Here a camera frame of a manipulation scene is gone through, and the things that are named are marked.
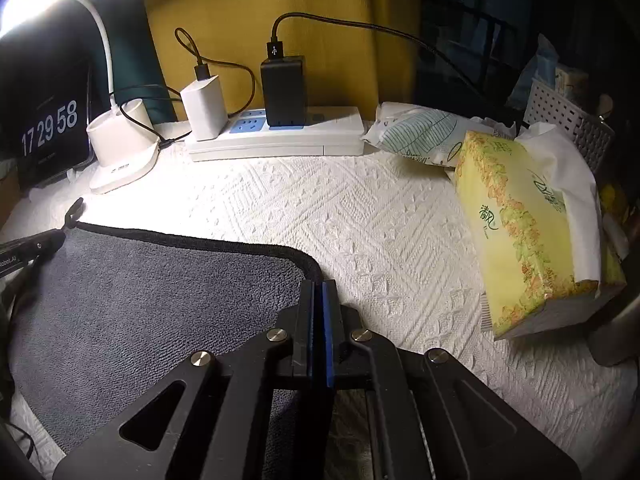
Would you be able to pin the grey towel with black edge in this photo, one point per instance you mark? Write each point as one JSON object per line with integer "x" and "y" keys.
{"x": 150, "y": 305}

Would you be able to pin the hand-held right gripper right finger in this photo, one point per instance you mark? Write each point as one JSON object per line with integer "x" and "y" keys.
{"x": 329, "y": 336}

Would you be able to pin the white green tissue pack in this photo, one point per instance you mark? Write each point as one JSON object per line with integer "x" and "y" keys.
{"x": 425, "y": 135}

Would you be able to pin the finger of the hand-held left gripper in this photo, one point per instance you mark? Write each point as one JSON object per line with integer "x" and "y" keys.
{"x": 42, "y": 243}

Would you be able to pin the blue plastic packet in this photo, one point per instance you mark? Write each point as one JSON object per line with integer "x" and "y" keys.
{"x": 540, "y": 67}

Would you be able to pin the yellow floral tissue pack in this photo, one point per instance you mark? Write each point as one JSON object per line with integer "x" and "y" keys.
{"x": 520, "y": 240}

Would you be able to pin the black digital clock screen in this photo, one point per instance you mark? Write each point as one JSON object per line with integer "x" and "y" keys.
{"x": 47, "y": 110}

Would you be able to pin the white textured table cover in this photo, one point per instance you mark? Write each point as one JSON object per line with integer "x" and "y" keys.
{"x": 390, "y": 240}

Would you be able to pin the black charger plug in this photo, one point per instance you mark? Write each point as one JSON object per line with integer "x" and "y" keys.
{"x": 283, "y": 91}

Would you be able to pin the white tissue sheet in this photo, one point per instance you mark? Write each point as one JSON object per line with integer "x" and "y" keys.
{"x": 565, "y": 170}

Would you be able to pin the white desk lamp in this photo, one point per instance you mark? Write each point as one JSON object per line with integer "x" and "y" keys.
{"x": 120, "y": 145}

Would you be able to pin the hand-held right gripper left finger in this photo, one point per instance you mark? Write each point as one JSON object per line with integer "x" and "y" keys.
{"x": 312, "y": 336}

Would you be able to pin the white perforated basket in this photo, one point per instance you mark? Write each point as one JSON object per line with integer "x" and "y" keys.
{"x": 565, "y": 120}

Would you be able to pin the white charger plug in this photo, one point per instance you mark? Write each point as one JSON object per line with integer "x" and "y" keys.
{"x": 204, "y": 108}

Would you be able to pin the brown cardboard box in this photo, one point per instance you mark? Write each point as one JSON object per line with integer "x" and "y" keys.
{"x": 7, "y": 195}

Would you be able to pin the white power strip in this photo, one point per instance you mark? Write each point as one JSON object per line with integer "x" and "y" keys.
{"x": 280, "y": 140}

